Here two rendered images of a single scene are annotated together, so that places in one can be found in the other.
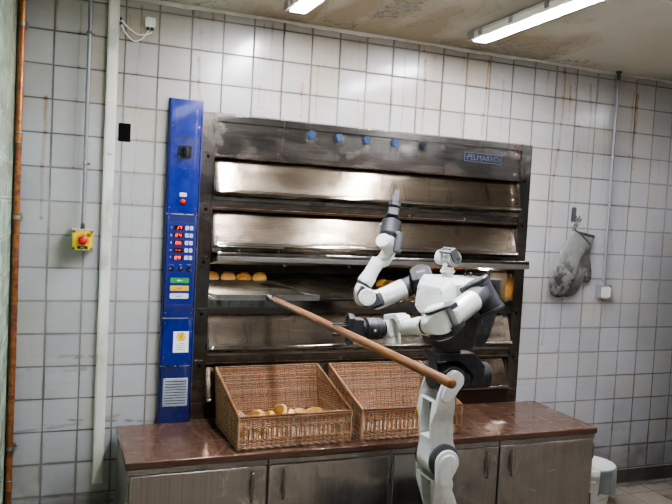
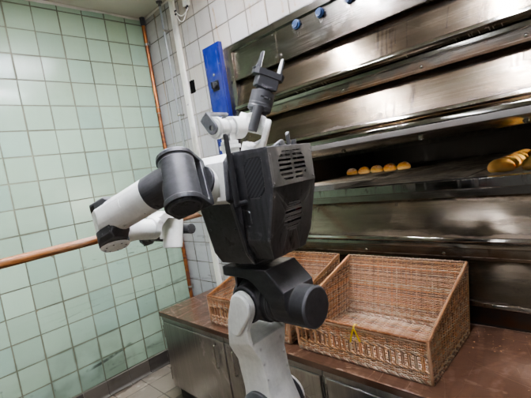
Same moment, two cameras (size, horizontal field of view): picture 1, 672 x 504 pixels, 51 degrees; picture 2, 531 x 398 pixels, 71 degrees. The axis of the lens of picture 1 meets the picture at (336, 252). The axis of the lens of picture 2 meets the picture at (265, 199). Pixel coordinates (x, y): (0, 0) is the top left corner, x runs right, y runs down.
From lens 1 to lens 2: 3.04 m
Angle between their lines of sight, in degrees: 66
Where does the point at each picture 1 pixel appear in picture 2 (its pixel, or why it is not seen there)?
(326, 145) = (311, 27)
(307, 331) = (328, 221)
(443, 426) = (253, 366)
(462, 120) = not seen: outside the picture
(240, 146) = (250, 64)
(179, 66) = (205, 23)
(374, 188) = (367, 50)
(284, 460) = not seen: hidden behind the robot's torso
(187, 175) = (220, 103)
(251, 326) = not seen: hidden behind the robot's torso
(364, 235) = (366, 110)
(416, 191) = (425, 29)
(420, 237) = (444, 90)
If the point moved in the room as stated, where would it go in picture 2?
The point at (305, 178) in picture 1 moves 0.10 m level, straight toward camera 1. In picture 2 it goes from (299, 70) to (283, 70)
